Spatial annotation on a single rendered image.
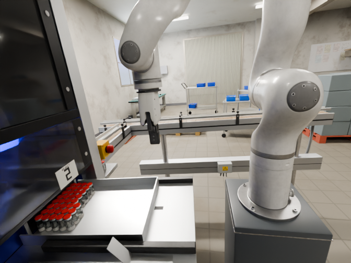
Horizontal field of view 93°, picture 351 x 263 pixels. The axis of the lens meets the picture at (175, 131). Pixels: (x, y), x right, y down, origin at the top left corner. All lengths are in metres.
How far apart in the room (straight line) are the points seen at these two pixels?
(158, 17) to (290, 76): 0.31
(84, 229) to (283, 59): 0.75
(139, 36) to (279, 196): 0.58
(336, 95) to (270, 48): 3.22
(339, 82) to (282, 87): 3.27
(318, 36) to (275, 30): 8.90
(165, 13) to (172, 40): 8.07
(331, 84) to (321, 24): 6.01
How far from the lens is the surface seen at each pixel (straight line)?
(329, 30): 9.59
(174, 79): 8.35
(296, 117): 0.47
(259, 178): 0.59
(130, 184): 0.74
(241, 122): 1.45
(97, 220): 0.64
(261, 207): 0.64
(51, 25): 0.72
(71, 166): 0.66
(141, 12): 0.44
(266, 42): 0.54
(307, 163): 1.85
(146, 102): 0.48
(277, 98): 0.44
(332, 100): 3.71
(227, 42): 8.34
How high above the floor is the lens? 1.28
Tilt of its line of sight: 18 degrees down
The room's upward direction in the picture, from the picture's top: 5 degrees counter-clockwise
